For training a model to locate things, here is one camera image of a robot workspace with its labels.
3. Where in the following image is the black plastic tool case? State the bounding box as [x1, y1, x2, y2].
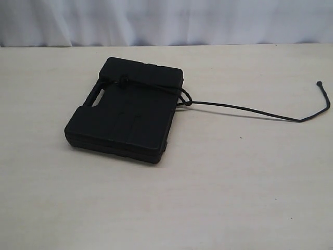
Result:
[65, 57, 183, 164]

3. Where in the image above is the black braided rope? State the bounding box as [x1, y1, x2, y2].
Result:
[100, 74, 331, 123]

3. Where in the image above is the white backdrop curtain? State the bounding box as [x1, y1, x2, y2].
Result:
[1, 1, 332, 47]

